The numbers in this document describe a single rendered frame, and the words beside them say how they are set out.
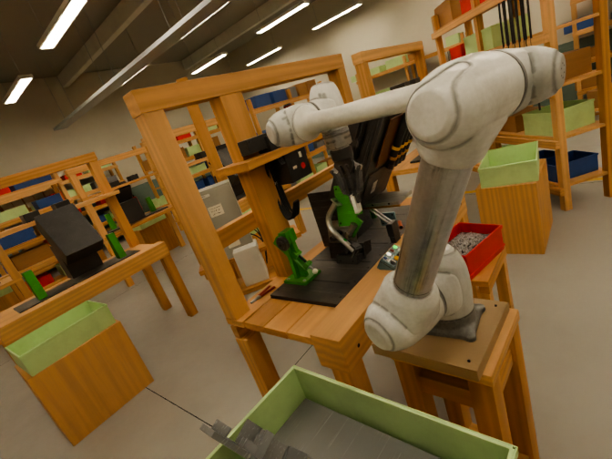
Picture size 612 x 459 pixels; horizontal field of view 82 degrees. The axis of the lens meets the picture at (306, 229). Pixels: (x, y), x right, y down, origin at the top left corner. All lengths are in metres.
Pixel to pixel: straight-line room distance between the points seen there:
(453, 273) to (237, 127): 1.18
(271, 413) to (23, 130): 10.86
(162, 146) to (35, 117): 10.20
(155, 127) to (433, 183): 1.14
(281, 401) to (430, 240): 0.66
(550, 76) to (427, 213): 0.31
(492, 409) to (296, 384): 0.57
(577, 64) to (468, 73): 3.58
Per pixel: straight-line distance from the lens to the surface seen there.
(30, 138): 11.52
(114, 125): 12.23
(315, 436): 1.12
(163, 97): 1.61
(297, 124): 1.03
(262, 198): 1.80
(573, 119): 4.22
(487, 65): 0.68
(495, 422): 1.29
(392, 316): 0.97
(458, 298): 1.14
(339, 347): 1.31
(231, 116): 1.77
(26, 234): 8.08
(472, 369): 1.12
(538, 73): 0.78
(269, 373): 1.93
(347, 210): 1.78
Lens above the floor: 1.66
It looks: 18 degrees down
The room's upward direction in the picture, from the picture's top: 19 degrees counter-clockwise
